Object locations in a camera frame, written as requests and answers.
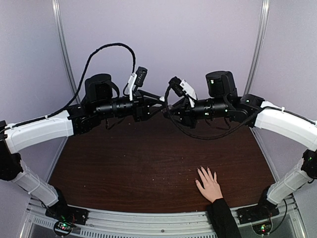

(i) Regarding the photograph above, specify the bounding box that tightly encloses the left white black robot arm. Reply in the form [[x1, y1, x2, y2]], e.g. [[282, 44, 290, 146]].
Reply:
[[0, 72, 164, 220]]

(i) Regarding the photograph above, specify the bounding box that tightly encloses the left aluminium corner post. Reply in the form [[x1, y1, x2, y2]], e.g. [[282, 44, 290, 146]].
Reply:
[[52, 0, 77, 96]]

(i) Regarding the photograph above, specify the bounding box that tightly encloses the black sleeved forearm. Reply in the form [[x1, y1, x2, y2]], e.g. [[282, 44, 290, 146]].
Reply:
[[206, 198, 242, 238]]

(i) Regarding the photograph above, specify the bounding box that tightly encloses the green circuit board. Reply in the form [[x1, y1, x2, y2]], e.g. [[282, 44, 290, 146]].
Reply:
[[252, 221, 272, 236], [53, 221, 76, 237]]

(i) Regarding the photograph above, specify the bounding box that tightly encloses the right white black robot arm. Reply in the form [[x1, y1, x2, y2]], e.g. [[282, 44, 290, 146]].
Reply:
[[164, 71, 317, 219]]

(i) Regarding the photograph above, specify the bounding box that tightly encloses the right green circuit board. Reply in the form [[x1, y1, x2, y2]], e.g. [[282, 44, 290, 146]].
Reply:
[[252, 221, 272, 236]]

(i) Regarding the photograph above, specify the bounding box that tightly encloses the black braided cable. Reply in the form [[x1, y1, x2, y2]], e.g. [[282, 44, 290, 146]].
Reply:
[[164, 85, 263, 141], [46, 43, 137, 119]]

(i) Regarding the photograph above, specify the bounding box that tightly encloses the aluminium front rail frame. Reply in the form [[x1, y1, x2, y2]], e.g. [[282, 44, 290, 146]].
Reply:
[[18, 196, 308, 238]]

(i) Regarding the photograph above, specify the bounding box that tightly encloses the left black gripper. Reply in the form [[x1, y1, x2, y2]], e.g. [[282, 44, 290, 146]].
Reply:
[[95, 89, 167, 122]]

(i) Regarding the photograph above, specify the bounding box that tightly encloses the person's bare hand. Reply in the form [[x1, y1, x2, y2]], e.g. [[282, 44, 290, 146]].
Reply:
[[195, 167, 223, 203]]

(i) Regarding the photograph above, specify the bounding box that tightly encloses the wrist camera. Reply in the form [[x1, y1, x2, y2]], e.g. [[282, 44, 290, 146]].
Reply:
[[123, 66, 148, 101], [169, 77, 198, 108]]

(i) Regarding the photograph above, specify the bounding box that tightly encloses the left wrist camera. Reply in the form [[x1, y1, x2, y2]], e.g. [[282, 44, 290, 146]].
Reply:
[[123, 66, 148, 101]]

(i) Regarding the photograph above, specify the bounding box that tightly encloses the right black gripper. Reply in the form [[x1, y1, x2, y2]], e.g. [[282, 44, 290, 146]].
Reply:
[[163, 96, 229, 129]]

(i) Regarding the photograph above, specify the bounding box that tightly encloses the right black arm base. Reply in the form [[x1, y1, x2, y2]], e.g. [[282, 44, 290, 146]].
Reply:
[[237, 186, 280, 224]]

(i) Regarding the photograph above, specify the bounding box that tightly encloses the right aluminium corner post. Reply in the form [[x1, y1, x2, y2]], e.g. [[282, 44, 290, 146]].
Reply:
[[244, 0, 270, 94]]

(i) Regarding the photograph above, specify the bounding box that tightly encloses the purple nail polish bottle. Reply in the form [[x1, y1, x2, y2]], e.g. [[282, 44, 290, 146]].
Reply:
[[161, 105, 173, 118]]

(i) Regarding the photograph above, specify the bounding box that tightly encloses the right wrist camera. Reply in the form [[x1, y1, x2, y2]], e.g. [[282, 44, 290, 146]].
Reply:
[[169, 77, 198, 108]]

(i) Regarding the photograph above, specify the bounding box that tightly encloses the left black braided cable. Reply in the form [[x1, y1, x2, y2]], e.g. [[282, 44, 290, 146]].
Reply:
[[46, 43, 137, 119]]

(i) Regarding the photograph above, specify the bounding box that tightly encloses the right black braided cable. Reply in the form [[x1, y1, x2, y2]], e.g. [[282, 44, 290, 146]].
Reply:
[[164, 85, 263, 141]]

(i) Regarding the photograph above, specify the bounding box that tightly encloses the aluminium corner post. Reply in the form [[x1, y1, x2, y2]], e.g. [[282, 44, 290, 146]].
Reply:
[[52, 0, 77, 96], [244, 0, 270, 94]]

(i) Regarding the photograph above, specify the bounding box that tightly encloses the left green circuit board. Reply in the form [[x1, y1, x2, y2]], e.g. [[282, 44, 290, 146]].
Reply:
[[53, 221, 76, 237]]

